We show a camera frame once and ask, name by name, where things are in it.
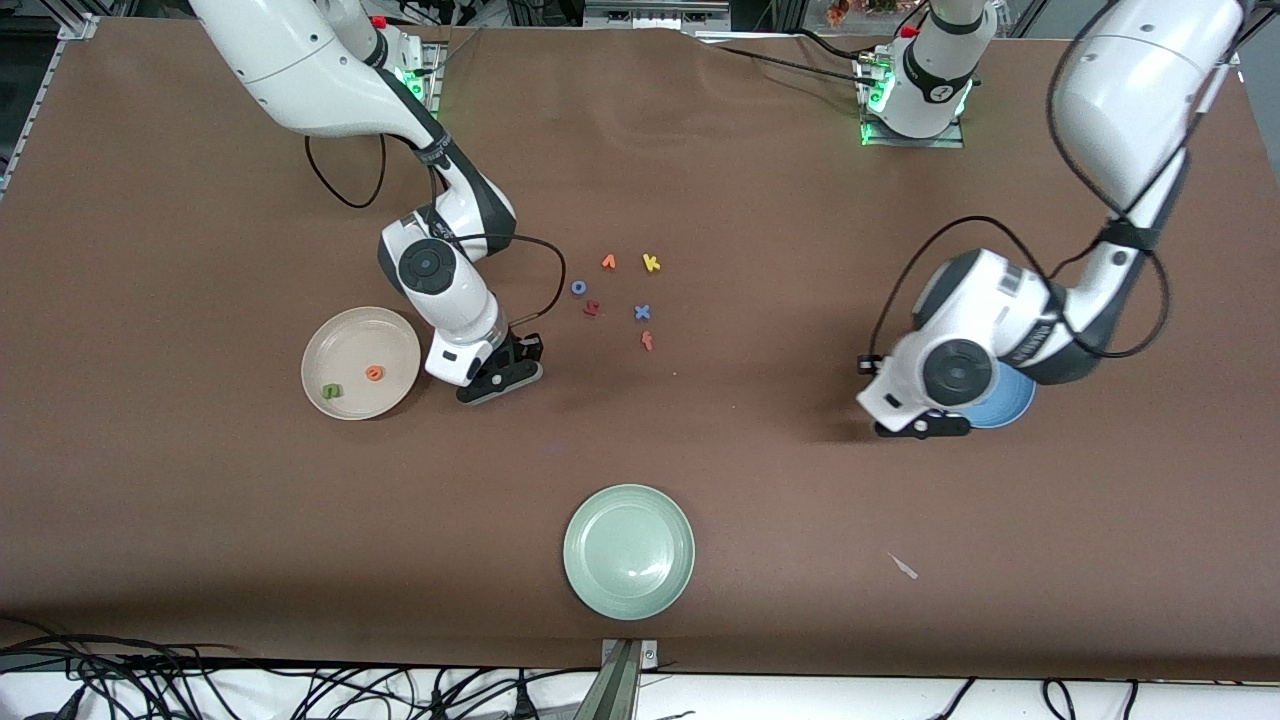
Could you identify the small orange object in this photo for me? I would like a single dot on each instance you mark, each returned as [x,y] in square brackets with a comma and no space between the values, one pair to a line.
[838,12]

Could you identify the beige round plate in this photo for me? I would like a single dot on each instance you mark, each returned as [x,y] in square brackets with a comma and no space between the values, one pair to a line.
[350,340]

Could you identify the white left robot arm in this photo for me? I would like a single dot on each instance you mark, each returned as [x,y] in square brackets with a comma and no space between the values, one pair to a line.
[1130,100]

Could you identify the white paper scrap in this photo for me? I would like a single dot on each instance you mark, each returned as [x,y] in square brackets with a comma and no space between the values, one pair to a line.
[905,568]

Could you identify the brown table cover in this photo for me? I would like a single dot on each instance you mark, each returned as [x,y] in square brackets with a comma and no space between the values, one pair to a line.
[200,500]

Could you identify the grey metal box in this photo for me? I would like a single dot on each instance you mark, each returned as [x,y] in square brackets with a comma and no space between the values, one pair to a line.
[655,14]

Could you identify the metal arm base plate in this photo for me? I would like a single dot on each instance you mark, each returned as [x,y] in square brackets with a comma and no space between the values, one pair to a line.
[434,100]
[870,141]

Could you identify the blue round plate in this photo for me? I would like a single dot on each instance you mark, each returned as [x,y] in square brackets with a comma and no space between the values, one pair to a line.
[1010,405]

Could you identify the aluminium profile with bracket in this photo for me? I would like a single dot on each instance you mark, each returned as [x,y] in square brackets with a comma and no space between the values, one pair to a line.
[1222,50]

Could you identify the aluminium frame rail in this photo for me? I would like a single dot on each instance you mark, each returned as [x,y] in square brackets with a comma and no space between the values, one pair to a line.
[78,27]

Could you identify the metal camera mount pole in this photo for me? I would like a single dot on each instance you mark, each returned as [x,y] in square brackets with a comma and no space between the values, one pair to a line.
[620,690]

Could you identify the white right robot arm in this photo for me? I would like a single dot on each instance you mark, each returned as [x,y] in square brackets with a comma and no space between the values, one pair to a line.
[300,70]

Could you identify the pale green round plate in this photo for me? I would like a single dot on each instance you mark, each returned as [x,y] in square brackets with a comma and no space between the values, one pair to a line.
[628,552]

